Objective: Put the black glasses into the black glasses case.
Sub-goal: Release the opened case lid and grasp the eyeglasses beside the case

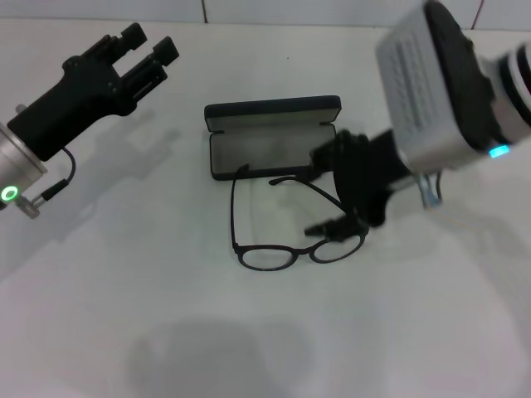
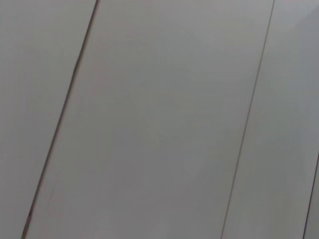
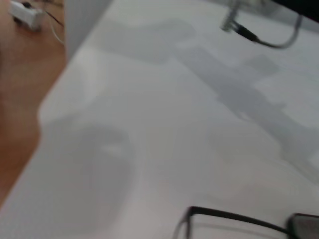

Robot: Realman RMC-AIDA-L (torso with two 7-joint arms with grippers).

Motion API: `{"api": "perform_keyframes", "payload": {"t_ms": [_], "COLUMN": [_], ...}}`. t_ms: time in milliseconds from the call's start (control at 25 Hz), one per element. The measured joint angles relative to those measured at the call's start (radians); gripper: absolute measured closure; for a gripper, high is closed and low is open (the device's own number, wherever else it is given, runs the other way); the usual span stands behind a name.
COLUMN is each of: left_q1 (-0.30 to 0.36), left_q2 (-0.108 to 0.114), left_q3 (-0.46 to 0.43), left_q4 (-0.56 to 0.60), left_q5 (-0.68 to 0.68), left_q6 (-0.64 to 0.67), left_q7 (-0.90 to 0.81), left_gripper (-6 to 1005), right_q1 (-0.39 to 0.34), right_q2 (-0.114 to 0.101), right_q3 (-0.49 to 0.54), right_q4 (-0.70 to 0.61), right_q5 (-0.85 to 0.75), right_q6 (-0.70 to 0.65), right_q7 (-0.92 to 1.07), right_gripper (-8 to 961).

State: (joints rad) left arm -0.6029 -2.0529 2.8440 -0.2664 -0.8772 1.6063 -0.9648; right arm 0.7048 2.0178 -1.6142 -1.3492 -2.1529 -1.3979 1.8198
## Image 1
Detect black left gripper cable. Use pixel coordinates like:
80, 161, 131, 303
16, 147, 78, 219

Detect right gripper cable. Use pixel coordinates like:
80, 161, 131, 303
417, 170, 446, 210

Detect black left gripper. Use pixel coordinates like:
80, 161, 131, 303
7, 22, 181, 163

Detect black glasses case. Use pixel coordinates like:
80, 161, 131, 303
203, 95, 343, 182

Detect black glasses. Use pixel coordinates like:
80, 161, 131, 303
229, 163, 371, 273

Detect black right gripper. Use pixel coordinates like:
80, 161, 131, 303
304, 128, 412, 243

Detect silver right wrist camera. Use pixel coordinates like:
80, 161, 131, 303
374, 0, 512, 173

